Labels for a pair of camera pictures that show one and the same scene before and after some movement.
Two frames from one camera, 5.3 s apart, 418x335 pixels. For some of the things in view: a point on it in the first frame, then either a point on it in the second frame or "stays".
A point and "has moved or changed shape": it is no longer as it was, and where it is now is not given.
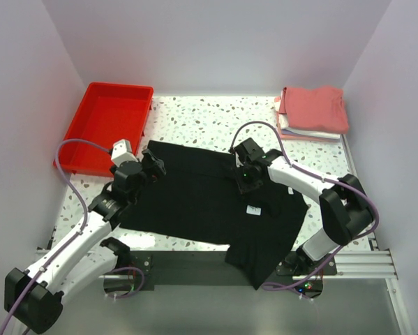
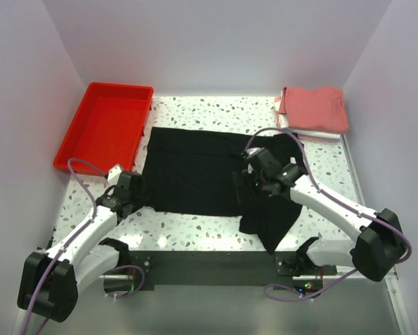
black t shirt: x=199 y=199 has moved or changed shape
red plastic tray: x=109 y=114 stays
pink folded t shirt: x=319 y=109 stays
